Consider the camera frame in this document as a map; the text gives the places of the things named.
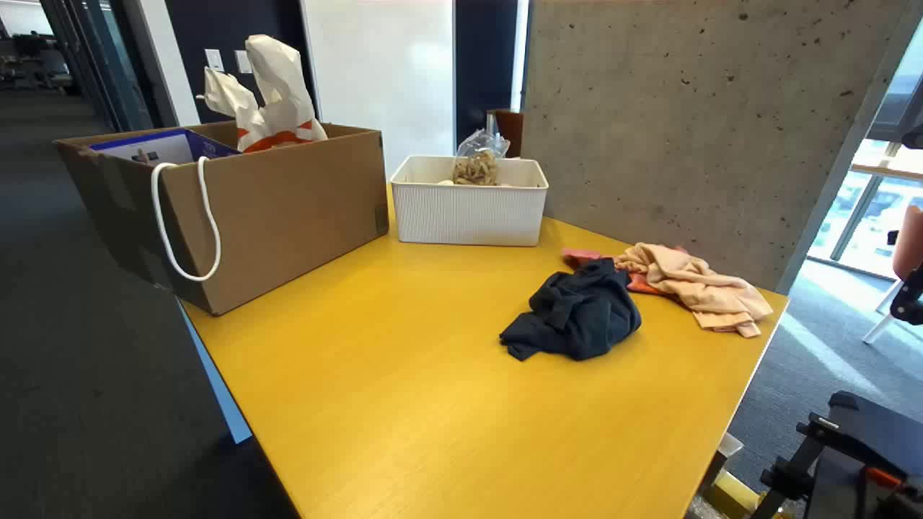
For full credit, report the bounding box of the brown cardboard box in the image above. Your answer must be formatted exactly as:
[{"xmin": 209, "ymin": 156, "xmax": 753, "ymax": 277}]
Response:
[{"xmin": 52, "ymin": 118, "xmax": 391, "ymax": 317}]

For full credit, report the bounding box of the black camera stand clamp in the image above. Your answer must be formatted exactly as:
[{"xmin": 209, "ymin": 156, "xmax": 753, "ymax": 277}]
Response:
[{"xmin": 749, "ymin": 385, "xmax": 923, "ymax": 519}]

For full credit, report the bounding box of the white cloth in bag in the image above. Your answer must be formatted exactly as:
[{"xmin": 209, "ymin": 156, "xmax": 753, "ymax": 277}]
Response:
[{"xmin": 198, "ymin": 30, "xmax": 332, "ymax": 156}]

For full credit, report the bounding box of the brown wooden object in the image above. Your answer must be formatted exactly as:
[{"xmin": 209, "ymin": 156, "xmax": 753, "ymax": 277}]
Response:
[{"xmin": 488, "ymin": 105, "xmax": 528, "ymax": 157}]

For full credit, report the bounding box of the dark blue t-shirt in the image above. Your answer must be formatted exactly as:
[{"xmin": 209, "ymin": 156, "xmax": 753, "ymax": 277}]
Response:
[{"xmin": 496, "ymin": 255, "xmax": 643, "ymax": 366}]

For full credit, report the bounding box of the clear plastic bag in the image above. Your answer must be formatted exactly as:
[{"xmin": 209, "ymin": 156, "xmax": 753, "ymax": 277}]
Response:
[{"xmin": 454, "ymin": 113, "xmax": 514, "ymax": 160}]

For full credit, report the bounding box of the white plastic bin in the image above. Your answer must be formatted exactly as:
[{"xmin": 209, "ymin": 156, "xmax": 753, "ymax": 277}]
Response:
[{"xmin": 387, "ymin": 153, "xmax": 550, "ymax": 248}]

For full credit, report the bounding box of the chair with white legs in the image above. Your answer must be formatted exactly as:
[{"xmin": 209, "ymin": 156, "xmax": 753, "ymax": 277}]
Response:
[{"xmin": 860, "ymin": 268, "xmax": 923, "ymax": 348}]

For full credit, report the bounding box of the white rope handle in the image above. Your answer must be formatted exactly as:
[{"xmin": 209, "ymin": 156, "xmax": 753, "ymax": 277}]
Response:
[{"xmin": 146, "ymin": 153, "xmax": 224, "ymax": 286}]

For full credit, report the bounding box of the blue and white paper bag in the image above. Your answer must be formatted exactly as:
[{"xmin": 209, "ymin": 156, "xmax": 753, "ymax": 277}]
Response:
[{"xmin": 90, "ymin": 126, "xmax": 240, "ymax": 167}]

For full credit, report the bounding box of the peach cloth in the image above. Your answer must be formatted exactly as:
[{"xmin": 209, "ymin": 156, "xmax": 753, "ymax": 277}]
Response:
[{"xmin": 614, "ymin": 240, "xmax": 776, "ymax": 339}]

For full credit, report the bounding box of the person's forearm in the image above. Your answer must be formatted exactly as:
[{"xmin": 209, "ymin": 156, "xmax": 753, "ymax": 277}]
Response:
[{"xmin": 891, "ymin": 199, "xmax": 923, "ymax": 286}]

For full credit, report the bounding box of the pink cloth with orange print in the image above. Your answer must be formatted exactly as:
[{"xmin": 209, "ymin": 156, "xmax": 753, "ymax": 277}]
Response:
[{"xmin": 558, "ymin": 248, "xmax": 669, "ymax": 297}]

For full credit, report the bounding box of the beige crumpled item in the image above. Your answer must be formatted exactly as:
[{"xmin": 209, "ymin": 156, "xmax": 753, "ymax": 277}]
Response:
[{"xmin": 449, "ymin": 147, "xmax": 505, "ymax": 186}]

